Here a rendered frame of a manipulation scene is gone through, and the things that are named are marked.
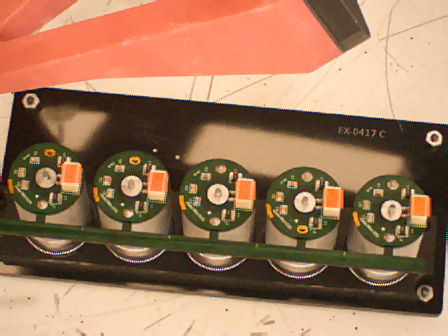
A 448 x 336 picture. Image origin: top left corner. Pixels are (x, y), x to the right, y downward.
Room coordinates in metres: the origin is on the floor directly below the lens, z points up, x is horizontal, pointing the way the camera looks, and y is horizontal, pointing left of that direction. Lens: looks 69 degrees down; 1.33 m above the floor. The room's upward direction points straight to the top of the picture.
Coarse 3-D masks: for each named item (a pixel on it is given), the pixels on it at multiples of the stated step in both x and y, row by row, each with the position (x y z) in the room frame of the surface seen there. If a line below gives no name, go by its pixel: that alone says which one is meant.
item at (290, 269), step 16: (304, 176) 0.20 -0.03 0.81; (304, 192) 0.19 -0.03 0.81; (304, 208) 0.19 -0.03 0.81; (272, 224) 0.18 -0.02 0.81; (272, 240) 0.18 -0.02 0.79; (288, 240) 0.18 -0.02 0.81; (320, 240) 0.18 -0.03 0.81; (336, 240) 0.19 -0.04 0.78; (288, 272) 0.18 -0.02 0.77; (304, 272) 0.18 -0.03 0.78
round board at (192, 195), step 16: (208, 160) 0.20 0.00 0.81; (224, 160) 0.20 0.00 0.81; (192, 176) 0.20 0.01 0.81; (208, 176) 0.20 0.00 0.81; (224, 176) 0.20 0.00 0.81; (240, 176) 0.20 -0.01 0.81; (192, 192) 0.19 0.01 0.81; (256, 192) 0.19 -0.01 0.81; (192, 208) 0.19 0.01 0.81; (208, 208) 0.19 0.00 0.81; (224, 208) 0.19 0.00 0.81; (240, 208) 0.19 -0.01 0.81; (208, 224) 0.18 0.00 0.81; (224, 224) 0.18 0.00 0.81; (240, 224) 0.18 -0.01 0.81
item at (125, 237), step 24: (72, 240) 0.18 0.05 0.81; (96, 240) 0.18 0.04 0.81; (120, 240) 0.18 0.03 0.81; (144, 240) 0.18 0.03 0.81; (168, 240) 0.18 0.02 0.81; (192, 240) 0.18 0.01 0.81; (216, 240) 0.18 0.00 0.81; (336, 264) 0.17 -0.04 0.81; (360, 264) 0.17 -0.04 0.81; (384, 264) 0.17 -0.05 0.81; (408, 264) 0.17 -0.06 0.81
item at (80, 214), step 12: (48, 168) 0.20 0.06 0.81; (36, 180) 0.20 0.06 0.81; (48, 180) 0.20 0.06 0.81; (84, 192) 0.19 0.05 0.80; (84, 204) 0.19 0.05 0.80; (24, 216) 0.19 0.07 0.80; (36, 216) 0.19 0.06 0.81; (48, 216) 0.18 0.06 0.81; (60, 216) 0.19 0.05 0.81; (72, 216) 0.19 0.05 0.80; (84, 216) 0.19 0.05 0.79; (36, 240) 0.19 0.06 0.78; (48, 240) 0.19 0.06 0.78; (60, 240) 0.19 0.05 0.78; (48, 252) 0.19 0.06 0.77; (60, 252) 0.18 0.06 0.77
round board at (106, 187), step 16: (112, 160) 0.20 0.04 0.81; (128, 160) 0.20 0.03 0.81; (144, 160) 0.20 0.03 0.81; (96, 176) 0.20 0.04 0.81; (112, 176) 0.20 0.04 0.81; (128, 176) 0.20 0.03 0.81; (144, 176) 0.20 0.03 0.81; (96, 192) 0.19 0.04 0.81; (112, 192) 0.19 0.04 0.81; (144, 192) 0.19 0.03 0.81; (112, 208) 0.19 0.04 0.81; (144, 208) 0.19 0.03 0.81; (160, 208) 0.19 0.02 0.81
